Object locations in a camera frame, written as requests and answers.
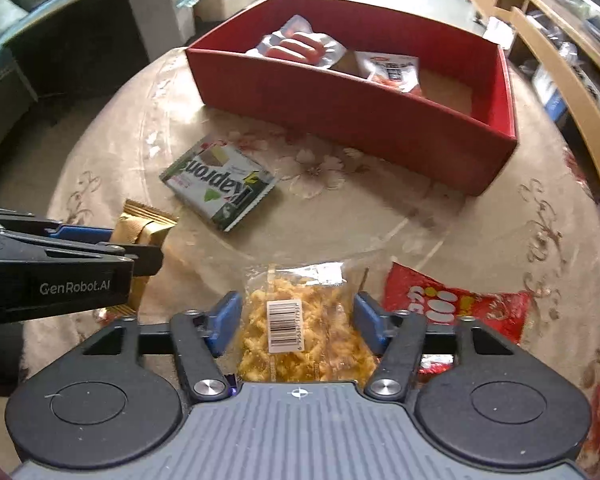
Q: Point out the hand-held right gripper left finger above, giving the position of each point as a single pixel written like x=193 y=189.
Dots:
x=225 y=322

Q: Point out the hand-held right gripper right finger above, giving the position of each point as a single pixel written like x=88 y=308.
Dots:
x=372 y=322

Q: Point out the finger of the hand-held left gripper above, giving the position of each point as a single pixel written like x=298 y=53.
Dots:
x=147 y=260
x=85 y=234

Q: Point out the gold snack packet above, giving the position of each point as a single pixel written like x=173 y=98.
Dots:
x=140 y=232

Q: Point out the clear crispy noodle packet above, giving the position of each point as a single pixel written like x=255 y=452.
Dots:
x=330 y=320

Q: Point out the red gummy candy packet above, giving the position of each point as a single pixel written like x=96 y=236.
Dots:
x=460 y=305

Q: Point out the green white wafer packet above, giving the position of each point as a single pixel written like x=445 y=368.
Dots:
x=215 y=180

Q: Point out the red cardboard box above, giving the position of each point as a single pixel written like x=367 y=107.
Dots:
x=355 y=125

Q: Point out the grey white spicy snack packet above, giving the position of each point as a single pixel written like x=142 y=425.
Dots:
x=390 y=72

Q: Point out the silver sausage packet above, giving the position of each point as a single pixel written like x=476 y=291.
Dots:
x=295 y=45

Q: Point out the dark counter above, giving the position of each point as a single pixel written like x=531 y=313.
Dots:
x=80 y=35

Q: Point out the white plastic bag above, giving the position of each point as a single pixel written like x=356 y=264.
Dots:
x=497 y=31

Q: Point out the wooden television cabinet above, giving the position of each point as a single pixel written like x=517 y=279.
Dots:
x=545 y=45

